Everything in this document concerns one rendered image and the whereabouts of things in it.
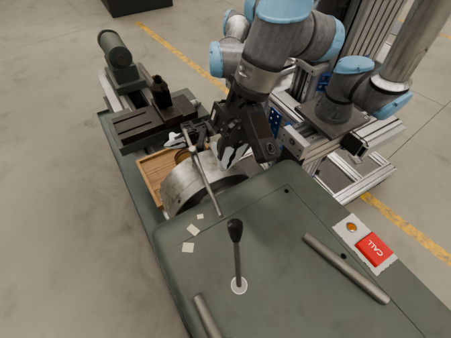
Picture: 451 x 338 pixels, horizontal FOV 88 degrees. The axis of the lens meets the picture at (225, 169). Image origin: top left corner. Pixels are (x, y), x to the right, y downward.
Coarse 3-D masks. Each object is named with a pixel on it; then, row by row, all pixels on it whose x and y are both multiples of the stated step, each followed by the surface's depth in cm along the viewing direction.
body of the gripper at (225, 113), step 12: (228, 96) 46; (240, 96) 45; (252, 96) 41; (264, 96) 41; (216, 108) 47; (228, 108) 47; (240, 108) 45; (216, 120) 49; (228, 120) 45; (240, 120) 44; (216, 132) 49; (228, 132) 46; (240, 132) 46
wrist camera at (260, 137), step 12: (252, 108) 43; (252, 120) 42; (264, 120) 44; (252, 132) 42; (264, 132) 43; (252, 144) 43; (264, 144) 42; (276, 144) 44; (264, 156) 41; (276, 156) 43
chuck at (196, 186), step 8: (232, 168) 74; (240, 168) 78; (208, 176) 70; (216, 176) 70; (224, 176) 70; (232, 176) 73; (240, 176) 76; (248, 176) 79; (192, 184) 69; (200, 184) 69; (216, 184) 71; (224, 184) 74; (184, 192) 70; (192, 192) 68; (200, 192) 69; (176, 200) 71; (184, 200) 69; (192, 200) 70; (176, 208) 71; (184, 208) 71
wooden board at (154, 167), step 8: (160, 152) 119; (168, 152) 121; (176, 152) 121; (136, 160) 116; (144, 160) 117; (152, 160) 118; (160, 160) 118; (168, 160) 118; (144, 168) 115; (152, 168) 115; (160, 168) 115; (168, 168) 115; (144, 176) 110; (152, 176) 112; (160, 176) 112; (152, 184) 110; (152, 192) 105; (160, 208) 102
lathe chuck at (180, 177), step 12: (204, 156) 75; (180, 168) 73; (192, 168) 72; (204, 168) 72; (216, 168) 72; (168, 180) 74; (180, 180) 72; (192, 180) 70; (168, 192) 74; (180, 192) 70; (168, 204) 74; (168, 216) 77
